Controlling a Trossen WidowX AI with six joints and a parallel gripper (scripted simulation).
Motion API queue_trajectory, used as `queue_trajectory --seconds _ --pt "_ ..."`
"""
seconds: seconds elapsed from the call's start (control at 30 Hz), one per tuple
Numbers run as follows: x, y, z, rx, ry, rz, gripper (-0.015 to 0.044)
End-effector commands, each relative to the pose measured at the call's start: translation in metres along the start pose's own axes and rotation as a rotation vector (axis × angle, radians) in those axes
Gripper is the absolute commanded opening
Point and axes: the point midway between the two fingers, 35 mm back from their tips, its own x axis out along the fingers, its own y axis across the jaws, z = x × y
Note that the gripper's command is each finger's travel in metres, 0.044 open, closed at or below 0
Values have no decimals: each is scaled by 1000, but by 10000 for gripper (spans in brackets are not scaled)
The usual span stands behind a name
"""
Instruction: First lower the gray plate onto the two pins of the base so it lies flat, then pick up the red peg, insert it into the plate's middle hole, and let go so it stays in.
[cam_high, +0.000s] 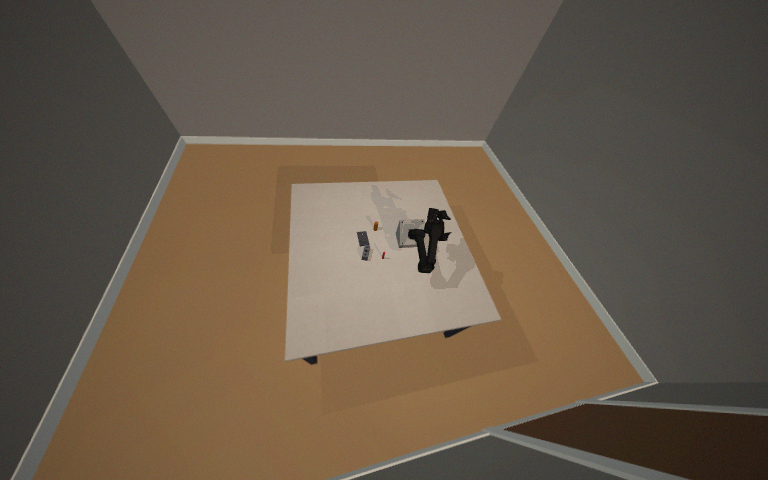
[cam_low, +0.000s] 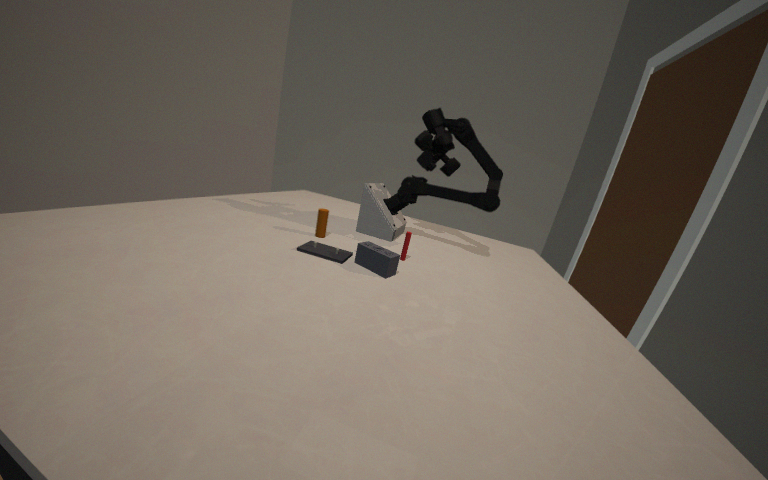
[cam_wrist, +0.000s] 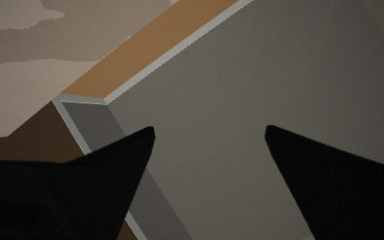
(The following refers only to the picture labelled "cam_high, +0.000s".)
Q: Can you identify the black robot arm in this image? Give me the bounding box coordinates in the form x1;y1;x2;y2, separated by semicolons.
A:
408;208;443;273

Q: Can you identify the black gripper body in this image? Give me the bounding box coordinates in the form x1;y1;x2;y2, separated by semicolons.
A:
437;210;448;241

